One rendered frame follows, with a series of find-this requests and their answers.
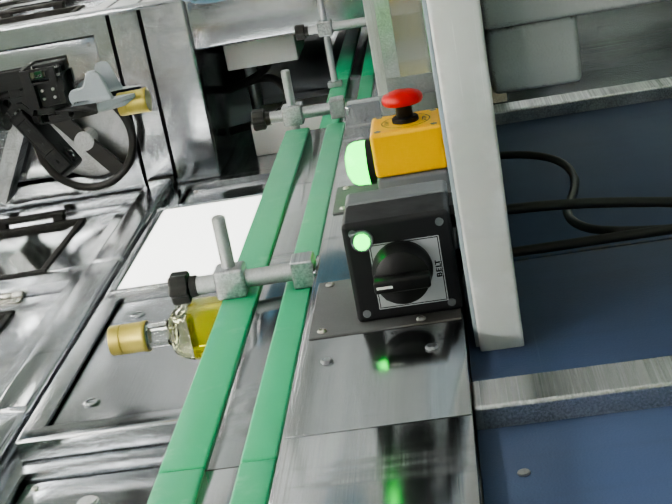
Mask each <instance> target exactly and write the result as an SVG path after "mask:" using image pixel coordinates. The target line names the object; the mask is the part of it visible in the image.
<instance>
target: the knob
mask: <svg viewBox="0 0 672 504"><path fill-rule="evenodd" d="M372 276H373V280H374V281H373V287H374V292H375V294H376V295H379V294H381V295H382V296H383V297H384V298H385V299H386V300H388V301H390V302H393V303H396V304H409V303H412V302H415V301H417V300H419V299H420V298H421V297H422V296H423V295H424V294H425V293H426V291H427V290H428V288H429V287H430V286H431V280H432V277H433V264H432V260H431V258H430V256H429V254H428V253H427V251H426V250H425V249H424V248H422V247H421V246H420V245H418V244H416V243H414V242H410V241H403V240H402V241H394V242H391V243H389V244H387V245H385V246H384V247H382V248H381V249H380V250H379V251H378V253H377V254H376V256H375V258H374V260H373V264H372Z"/></svg>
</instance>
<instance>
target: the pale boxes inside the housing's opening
mask: <svg viewBox="0 0 672 504"><path fill-rule="evenodd" d="M303 47H304V40H299V41H297V40H296V37H295V34H291V35H285V36H279V37H273V38H267V39H261V40H255V41H249V42H243V43H237V44H231V45H225V46H223V49H224V54H225V59H226V64H227V69H228V71H232V70H238V69H244V68H250V67H257V66H263V65H269V64H275V63H281V62H287V61H293V60H298V59H299V56H300V54H301V51H302V49H303ZM327 98H328V95H323V96H317V97H311V98H304V99H298V100H295V102H302V104H303V106H310V105H316V104H322V103H326V102H327ZM282 103H283V102H280V103H273V104H267V105H261V106H260V108H259V109H262V108H264V109H265V111H270V112H272V111H275V110H276V109H278V108H279V107H280V106H281V105H282ZM321 120H322V116H318V117H312V118H305V122H304V124H303V125H300V129H302V128H309V129H310V130H314V129H319V127H320V123H321ZM251 130H252V135H253V140H254V145H255V150H256V155H257V156H262V155H268V154H274V153H278V151H279V148H280V146H281V143H282V140H283V138H284V135H285V132H286V131H289V130H292V129H291V127H285V126H284V123H283V122H280V123H274V124H272V125H269V126H267V129H266V130H260V131H255V130H254V128H253V125H252V124H251Z"/></svg>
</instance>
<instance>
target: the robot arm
mask: <svg viewBox="0 0 672 504"><path fill-rule="evenodd" d="M183 1H185V2H188V1H190V2H191V3H195V4H207V3H215V2H220V1H224V0H183ZM55 59H56V60H55ZM50 60H51V61H50ZM44 61H45V62H44ZM30 66H32V70H31V67H30ZM74 81H75V76H74V73H73V69H72V67H70V66H69V62H68V58H67V55H61V56H56V57H51V58H45V59H40V60H34V61H32V62H31V63H29V64H26V65H25V66H24V67H19V68H14V69H8V70H3V71H0V132H2V131H7V130H10V129H11V128H12V125H14V126H15V127H16V128H17V129H18V130H19V132H20V133H21V134H22V135H23V136H24V137H25V138H26V139H27V140H28V141H29V142H30V143H31V144H32V145H33V146H34V147H35V148H36V149H37V151H38V152H39V153H40V154H41V155H42V156H43V157H44V158H45V159H46V160H47V161H48V162H49V163H50V164H51V165H52V166H53V168H54V169H55V170H56V171H57V172H58V173H59V174H60V175H61V176H63V177H65V176H68V175H69V174H70V173H71V172H72V171H73V170H75V169H76V168H77V167H78V166H79V165H80V164H81V162H82V158H81V157H80V156H79V155H78V153H77V152H76V151H75V150H74V149H73V148H72V147H71V146H70V145H69V144H68V143H67V142H66V141H65V140H64V139H63V138H62V136H61V135H60V134H59V133H58V132H57V131H56V130H55V129H54V128H53V127H52V126H51V125H50V124H54V123H59V122H62V121H67V120H73V119H77V118H82V117H86V116H90V115H94V114H97V113H101V112H105V111H109V110H112V109H115V108H119V107H122V106H125V105H126V104H128V103H129V102H130V101H131V100H132V99H134V98H135V93H129V94H123V95H118V96H116V94H117V93H120V92H126V91H131V90H136V89H141V85H137V86H124V87H123V86H122V84H121V83H120V81H119V79H118V78H117V76H116V74H115V72H114V71H113V69H112V67H111V65H110V64H109V63H108V62H106V61H100V62H97V63H96V64H95V68H94V70H91V71H88V72H87V73H86V74H85V79H84V80H83V81H81V82H80V83H79V84H78V87H77V89H75V87H74V83H73V82H74ZM19 109H20V111H19ZM15 112H16V113H17V114H16V115H14V113H15Z"/></svg>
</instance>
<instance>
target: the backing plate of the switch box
mask: <svg viewBox="0 0 672 504"><path fill-rule="evenodd" d="M460 319H462V313H461V308H459V309H452V310H445V311H437V312H430V313H423V314H416V315H409V316H401V317H394V318H387V319H380V320H373V321H366V322H360V321H359V320H358V318H357V312H356V307H355V301H354V296H353V290H352V285H351V280H350V279H346V280H339V281H332V282H325V283H319V286H318V291H317V296H316V301H315V307H314V312H313V317H312V322H311V328H310V333H309V338H308V340H315V339H323V338H330V337H337V336H344V335H352V334H359V333H366V332H373V331H380V330H388V329H395V328H402V327H409V326H417V325H424V324H431V323H438V322H446V321H453V320H460Z"/></svg>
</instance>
